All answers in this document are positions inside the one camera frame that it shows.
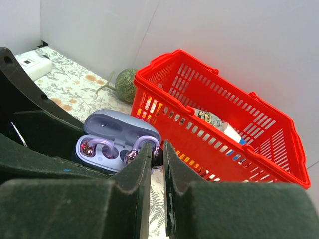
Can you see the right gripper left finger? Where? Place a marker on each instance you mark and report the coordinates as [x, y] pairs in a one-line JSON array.
[[113, 208]]

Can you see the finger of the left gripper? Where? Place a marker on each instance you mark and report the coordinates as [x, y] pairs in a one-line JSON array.
[[19, 162], [45, 126]]

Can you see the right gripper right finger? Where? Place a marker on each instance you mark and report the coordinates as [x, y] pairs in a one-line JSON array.
[[198, 209]]

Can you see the purple earbud charging case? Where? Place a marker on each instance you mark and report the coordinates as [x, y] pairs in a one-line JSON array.
[[126, 133]]

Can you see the white rectangular device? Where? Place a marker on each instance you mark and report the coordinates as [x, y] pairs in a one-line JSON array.
[[34, 64]]

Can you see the red plastic shopping basket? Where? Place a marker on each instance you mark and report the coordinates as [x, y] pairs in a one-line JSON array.
[[220, 131]]

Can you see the blue white paper roll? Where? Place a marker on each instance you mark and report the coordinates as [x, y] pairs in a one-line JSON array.
[[232, 133]]

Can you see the grey printed snack pouch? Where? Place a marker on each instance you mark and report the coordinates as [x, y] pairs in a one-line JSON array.
[[209, 118]]

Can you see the green round melon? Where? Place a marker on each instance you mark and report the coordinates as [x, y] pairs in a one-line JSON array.
[[124, 85]]

